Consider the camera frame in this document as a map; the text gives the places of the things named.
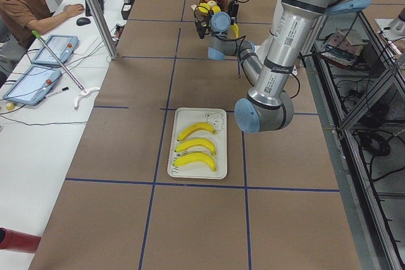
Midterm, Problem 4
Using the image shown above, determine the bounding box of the aluminium frame post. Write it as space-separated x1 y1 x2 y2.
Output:
86 0 118 60

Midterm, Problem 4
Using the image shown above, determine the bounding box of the white curved plastic part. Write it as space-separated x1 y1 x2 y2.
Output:
73 87 101 110

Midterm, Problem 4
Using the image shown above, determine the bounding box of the metal rod green tip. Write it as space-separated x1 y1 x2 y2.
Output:
31 30 87 93

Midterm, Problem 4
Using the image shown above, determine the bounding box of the person in brown shirt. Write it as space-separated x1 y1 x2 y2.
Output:
1 0 84 49

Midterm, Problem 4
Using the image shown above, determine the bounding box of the yellow banana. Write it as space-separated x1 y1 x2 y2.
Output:
173 152 216 172
175 138 216 156
230 23 239 39
177 122 216 142

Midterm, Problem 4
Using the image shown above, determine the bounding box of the black computer mouse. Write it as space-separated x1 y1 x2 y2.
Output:
76 17 91 27

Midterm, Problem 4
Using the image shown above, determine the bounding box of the far blue teach pendant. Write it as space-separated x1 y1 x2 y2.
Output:
32 35 78 66

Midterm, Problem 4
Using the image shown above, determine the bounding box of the blue teach pendant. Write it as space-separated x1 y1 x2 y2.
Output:
32 35 78 66
3 64 62 106

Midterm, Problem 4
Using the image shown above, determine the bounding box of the white rectangular tray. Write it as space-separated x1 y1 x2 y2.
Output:
167 107 228 180

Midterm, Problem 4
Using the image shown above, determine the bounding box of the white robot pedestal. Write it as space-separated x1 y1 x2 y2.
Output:
249 0 298 77

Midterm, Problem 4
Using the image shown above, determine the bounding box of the near blue teach pendant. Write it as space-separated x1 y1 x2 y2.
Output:
3 64 62 106

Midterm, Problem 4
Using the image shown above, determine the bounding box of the black keyboard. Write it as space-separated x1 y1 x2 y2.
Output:
84 0 105 18

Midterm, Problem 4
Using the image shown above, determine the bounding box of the red fire extinguisher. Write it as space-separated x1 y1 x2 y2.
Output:
1 228 42 254

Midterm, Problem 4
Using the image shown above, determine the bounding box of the yellow starfruit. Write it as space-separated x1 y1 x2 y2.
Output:
197 3 211 15

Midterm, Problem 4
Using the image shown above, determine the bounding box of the woven brown basket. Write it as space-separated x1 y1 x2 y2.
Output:
198 0 229 13

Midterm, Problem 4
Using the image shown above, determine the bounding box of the yellow pear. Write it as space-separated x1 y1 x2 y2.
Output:
211 6 221 14

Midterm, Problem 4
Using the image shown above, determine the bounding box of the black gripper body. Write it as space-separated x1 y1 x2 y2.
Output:
210 29 228 37

